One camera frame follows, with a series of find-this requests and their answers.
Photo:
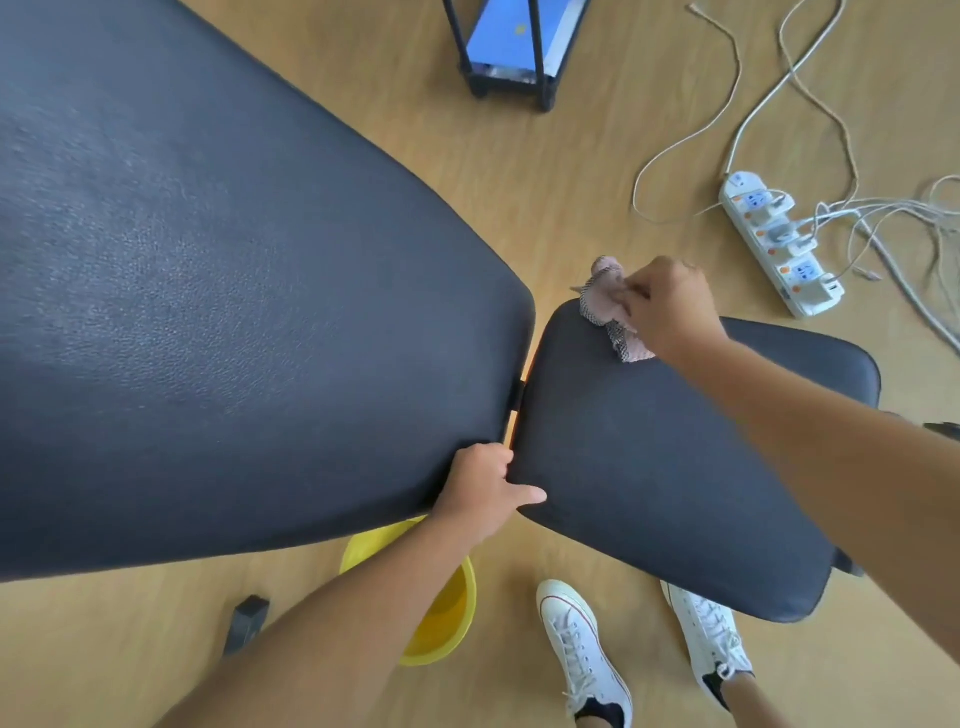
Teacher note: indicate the person's right hand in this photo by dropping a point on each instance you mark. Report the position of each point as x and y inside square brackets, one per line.
[671, 307]

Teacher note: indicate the person's left hand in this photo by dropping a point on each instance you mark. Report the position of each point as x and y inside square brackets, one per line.
[476, 491]

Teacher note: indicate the person's right fingers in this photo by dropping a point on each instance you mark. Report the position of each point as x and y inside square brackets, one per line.
[636, 300]

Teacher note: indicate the person's left thumb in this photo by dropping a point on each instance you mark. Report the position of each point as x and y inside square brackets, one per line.
[527, 496]

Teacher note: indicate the pink checked cleaning cloth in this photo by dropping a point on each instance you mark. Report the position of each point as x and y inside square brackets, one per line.
[602, 300]

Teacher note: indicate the small black bench seat pad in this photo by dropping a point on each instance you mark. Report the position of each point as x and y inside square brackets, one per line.
[660, 487]

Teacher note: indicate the person's left forearm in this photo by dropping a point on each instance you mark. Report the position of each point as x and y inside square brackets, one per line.
[337, 637]

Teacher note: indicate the person's right forearm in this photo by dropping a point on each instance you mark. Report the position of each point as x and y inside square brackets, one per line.
[840, 465]

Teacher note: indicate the yellow plastic bucket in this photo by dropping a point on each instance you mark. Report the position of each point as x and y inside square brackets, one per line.
[446, 615]

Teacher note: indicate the white power strip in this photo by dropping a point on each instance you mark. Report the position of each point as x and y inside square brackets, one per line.
[787, 255]

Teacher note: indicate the white charger plug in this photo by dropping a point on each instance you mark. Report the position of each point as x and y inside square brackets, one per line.
[793, 238]
[772, 206]

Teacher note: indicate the person's left white sneaker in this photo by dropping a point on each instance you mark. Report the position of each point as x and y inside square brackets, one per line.
[581, 652]

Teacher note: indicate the person's white sneaker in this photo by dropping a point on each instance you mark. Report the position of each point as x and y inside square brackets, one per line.
[709, 637]
[581, 652]

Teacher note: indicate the person's right white sneaker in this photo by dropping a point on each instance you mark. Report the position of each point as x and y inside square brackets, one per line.
[709, 637]

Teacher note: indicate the blue box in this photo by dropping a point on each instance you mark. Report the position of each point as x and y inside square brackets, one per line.
[510, 34]

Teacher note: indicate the person's right leg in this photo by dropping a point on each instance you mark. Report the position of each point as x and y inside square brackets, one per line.
[754, 705]

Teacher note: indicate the black bench foot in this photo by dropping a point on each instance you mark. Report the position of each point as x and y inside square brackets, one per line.
[246, 624]

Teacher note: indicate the large black bench backrest pad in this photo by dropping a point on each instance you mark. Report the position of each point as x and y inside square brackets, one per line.
[210, 300]

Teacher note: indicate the black bench hinge bracket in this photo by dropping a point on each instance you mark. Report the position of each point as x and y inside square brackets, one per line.
[517, 394]

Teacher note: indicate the black metal rack frame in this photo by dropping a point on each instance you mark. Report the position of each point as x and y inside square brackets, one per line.
[541, 82]

